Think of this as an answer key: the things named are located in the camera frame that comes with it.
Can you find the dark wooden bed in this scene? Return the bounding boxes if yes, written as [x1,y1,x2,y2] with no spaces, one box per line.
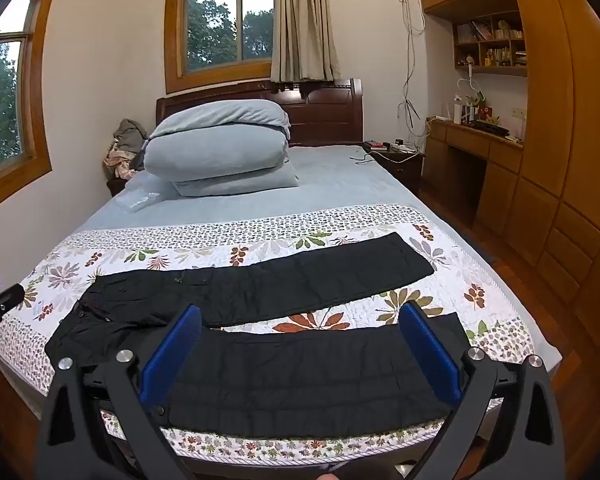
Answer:
[0,78,563,480]

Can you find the black pants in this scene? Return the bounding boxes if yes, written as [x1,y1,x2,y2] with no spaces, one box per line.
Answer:
[45,232,473,433]

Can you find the light blue bed sheet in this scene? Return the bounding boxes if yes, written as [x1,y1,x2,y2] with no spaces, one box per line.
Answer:
[80,144,426,241]

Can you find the floral quilted bedspread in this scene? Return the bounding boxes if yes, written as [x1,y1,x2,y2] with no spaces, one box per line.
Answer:
[0,203,563,466]

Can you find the hanging wall cables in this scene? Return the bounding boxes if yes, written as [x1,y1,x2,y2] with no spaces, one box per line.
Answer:
[397,0,428,136]

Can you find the clear plastic bag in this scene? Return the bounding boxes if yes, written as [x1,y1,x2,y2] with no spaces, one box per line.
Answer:
[116,191,163,212]

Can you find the large wooden framed window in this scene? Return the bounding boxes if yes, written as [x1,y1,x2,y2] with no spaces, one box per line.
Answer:
[0,0,61,218]

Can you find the light blue pillow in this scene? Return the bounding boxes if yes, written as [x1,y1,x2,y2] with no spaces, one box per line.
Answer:
[172,162,301,197]

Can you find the beige curtain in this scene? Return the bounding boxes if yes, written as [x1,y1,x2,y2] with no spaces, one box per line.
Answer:
[271,0,341,83]

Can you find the stack of grey-blue pillows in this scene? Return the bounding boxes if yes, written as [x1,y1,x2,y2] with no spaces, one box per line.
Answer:
[144,99,292,183]

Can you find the white desk lamp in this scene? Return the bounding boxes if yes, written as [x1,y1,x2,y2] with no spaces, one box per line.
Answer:
[454,57,487,125]

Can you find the pile of clothes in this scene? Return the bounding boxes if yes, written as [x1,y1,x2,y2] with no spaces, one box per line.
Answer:
[104,119,151,181]

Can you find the built-in wooden desk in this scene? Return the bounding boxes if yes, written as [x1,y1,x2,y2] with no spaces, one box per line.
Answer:
[422,116,526,271]

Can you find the black flat desk device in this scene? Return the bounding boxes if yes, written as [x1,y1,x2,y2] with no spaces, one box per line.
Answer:
[467,119,511,137]

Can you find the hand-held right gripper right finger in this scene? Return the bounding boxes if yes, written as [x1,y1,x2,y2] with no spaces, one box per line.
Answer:
[397,301,566,480]

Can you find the tall wooden wardrobe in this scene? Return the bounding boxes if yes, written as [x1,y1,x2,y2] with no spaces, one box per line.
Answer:
[510,0,600,361]

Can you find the dark wooden nightstand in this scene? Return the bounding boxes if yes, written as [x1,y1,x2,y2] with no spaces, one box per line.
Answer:
[362,140,426,196]

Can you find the small wooden framed window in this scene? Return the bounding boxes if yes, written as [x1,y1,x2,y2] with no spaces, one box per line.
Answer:
[164,0,281,95]

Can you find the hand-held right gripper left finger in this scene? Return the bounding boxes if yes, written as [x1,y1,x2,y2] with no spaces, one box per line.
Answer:
[36,304,203,480]

